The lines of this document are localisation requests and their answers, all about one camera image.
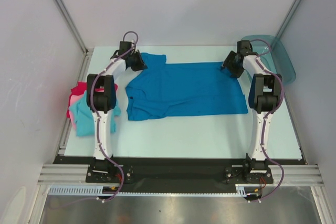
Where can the right aluminium corner post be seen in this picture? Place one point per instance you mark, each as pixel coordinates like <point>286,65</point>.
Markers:
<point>290,14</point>

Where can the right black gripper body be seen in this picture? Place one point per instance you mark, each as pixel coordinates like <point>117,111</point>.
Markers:
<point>231,64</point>

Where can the left aluminium corner post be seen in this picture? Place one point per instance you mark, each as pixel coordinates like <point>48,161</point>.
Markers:
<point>71,25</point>

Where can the aluminium front frame rail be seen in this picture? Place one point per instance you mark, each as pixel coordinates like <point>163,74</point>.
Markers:
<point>75,174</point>

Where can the blue t shirt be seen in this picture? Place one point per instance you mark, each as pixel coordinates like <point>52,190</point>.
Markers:
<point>183,89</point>

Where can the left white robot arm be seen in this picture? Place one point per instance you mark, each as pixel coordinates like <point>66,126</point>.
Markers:
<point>102,100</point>

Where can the folded red t shirt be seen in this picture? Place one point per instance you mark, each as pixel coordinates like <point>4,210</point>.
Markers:
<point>77,91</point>

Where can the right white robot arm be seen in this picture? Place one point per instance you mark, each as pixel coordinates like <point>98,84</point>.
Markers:
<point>265,98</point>

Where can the folded pink t shirt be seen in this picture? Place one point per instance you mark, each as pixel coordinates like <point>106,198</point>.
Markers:
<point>77,102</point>

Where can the folded cyan t shirt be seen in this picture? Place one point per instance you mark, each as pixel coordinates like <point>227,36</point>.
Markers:
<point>82,121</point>

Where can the aluminium corner post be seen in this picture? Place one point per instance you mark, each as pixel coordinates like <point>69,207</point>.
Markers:
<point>71,25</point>
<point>290,14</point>

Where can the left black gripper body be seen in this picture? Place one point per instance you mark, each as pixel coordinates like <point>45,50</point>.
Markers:
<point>136,62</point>

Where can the light blue cable duct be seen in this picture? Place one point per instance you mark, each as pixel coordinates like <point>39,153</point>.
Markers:
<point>75,190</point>

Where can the right light cable duct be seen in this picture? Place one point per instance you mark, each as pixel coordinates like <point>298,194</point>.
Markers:
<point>250,189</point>

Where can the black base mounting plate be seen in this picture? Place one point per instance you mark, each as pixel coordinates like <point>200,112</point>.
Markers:
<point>169,175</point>

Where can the teal transparent plastic bin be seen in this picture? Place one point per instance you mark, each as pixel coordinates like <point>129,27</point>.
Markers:
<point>273,55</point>

